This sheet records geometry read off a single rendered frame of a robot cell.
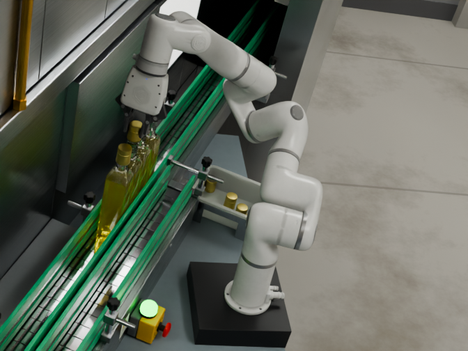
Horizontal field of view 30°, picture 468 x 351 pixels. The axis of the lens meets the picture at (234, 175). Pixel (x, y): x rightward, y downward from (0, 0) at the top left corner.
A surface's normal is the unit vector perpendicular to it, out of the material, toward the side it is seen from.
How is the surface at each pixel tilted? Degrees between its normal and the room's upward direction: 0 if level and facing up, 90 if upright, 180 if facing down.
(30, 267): 0
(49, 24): 90
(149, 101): 74
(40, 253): 0
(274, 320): 2
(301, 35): 90
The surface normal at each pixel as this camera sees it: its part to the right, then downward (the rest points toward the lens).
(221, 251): 0.22, -0.76
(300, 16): -0.33, 0.55
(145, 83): -0.21, 0.31
